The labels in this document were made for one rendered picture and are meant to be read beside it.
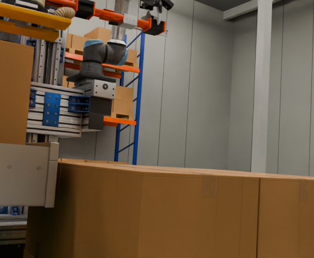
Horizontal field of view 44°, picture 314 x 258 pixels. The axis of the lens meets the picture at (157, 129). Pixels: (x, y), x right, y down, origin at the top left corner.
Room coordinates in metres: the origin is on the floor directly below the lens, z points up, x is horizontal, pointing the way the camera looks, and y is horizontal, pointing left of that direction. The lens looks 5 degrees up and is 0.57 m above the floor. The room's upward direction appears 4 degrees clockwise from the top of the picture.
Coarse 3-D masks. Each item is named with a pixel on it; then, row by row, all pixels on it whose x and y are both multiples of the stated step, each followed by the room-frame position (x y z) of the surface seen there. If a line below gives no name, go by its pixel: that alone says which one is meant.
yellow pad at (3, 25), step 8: (0, 16) 1.55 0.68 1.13; (0, 24) 1.52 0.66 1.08; (8, 24) 1.53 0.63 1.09; (32, 24) 1.62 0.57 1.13; (8, 32) 1.62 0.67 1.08; (16, 32) 1.61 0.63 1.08; (24, 32) 1.61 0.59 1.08; (32, 32) 1.60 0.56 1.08; (40, 32) 1.60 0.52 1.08; (48, 32) 1.61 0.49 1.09; (56, 32) 1.63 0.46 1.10; (48, 40) 1.70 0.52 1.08
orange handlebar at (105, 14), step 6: (48, 0) 1.54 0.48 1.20; (54, 0) 1.54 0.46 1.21; (60, 0) 1.55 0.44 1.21; (66, 0) 1.57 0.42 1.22; (60, 6) 1.60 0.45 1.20; (72, 6) 1.59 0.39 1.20; (96, 12) 1.64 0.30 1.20; (102, 12) 1.64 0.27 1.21; (108, 12) 1.65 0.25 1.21; (102, 18) 1.69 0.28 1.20; (108, 18) 1.69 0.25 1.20; (114, 18) 1.71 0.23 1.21; (120, 18) 1.69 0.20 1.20; (138, 24) 1.77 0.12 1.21; (144, 24) 1.74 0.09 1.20
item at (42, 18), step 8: (8, 0) 1.39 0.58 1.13; (0, 8) 1.35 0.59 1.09; (8, 8) 1.36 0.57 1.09; (16, 8) 1.37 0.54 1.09; (24, 8) 1.38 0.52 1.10; (8, 16) 1.43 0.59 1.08; (16, 16) 1.42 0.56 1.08; (24, 16) 1.42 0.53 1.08; (32, 16) 1.41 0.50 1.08; (40, 16) 1.41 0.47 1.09; (48, 16) 1.42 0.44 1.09; (56, 16) 1.44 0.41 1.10; (40, 24) 1.49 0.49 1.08; (48, 24) 1.49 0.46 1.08; (56, 24) 1.48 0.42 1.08; (64, 24) 1.47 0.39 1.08
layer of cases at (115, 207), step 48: (96, 192) 1.14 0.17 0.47; (144, 192) 0.92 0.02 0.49; (192, 192) 1.00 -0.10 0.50; (240, 192) 1.09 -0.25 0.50; (288, 192) 1.20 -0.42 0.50; (48, 240) 1.48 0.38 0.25; (96, 240) 1.12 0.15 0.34; (144, 240) 0.93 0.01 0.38; (192, 240) 1.00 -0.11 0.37; (240, 240) 1.09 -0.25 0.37; (288, 240) 1.20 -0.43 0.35
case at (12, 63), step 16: (0, 48) 1.28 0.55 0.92; (16, 48) 1.31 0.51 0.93; (32, 48) 1.34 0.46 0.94; (0, 64) 1.29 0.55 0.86; (16, 64) 1.31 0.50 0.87; (32, 64) 1.34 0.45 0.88; (0, 80) 1.29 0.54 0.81; (16, 80) 1.31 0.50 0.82; (0, 96) 1.29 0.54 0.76; (16, 96) 1.32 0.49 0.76; (0, 112) 1.29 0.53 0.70; (16, 112) 1.32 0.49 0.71; (0, 128) 1.30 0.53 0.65; (16, 128) 1.32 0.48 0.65
